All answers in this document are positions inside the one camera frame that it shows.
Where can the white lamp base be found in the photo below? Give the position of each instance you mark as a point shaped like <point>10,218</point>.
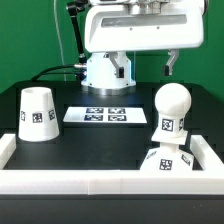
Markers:
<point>168,156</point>

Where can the white lamp hood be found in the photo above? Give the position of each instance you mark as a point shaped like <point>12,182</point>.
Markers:
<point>37,118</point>

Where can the white U-shaped fence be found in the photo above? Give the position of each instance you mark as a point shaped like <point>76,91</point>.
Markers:
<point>208,181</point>

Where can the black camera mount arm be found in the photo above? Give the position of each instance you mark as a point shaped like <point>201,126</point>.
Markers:
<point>74,8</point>

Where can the white lamp bulb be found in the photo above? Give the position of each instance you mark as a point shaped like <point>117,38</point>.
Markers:
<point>172,102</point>

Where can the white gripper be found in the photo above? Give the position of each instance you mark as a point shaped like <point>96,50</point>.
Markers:
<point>129,26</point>

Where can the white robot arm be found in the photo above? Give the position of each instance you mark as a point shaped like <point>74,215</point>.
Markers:
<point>100,73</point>

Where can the white marker plate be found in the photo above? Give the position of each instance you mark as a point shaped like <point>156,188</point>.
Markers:
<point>116,115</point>

